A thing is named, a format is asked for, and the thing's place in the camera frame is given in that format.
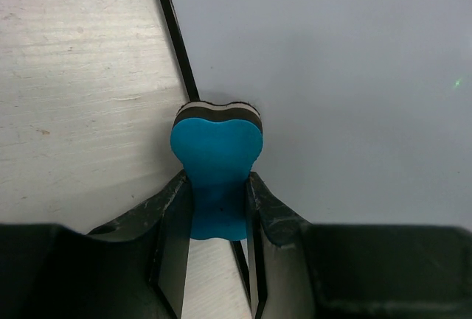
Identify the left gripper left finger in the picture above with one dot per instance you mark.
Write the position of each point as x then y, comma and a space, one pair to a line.
131, 267

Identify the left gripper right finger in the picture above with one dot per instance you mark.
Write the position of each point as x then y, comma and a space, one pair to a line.
301, 270

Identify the blue whiteboard eraser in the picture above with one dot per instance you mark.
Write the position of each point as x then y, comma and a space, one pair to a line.
217, 146

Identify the small black-framed whiteboard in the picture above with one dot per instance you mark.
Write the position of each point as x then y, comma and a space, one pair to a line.
365, 104

